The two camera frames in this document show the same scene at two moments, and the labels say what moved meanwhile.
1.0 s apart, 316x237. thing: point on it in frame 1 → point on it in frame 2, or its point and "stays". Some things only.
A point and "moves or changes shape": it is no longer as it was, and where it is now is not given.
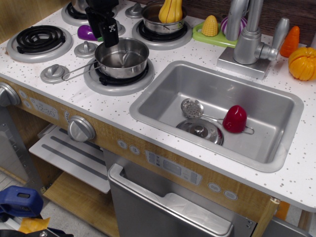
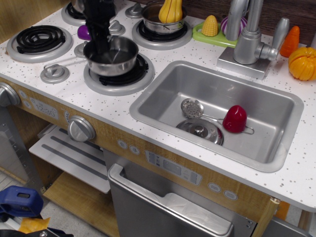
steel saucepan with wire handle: x=128 y=59 moves or changes shape
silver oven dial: x=80 y=129 stays
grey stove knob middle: x=85 y=50 stays
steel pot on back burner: x=152 y=24 stays
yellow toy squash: x=171 y=11 stays
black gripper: x=108 y=27 → x=98 y=14
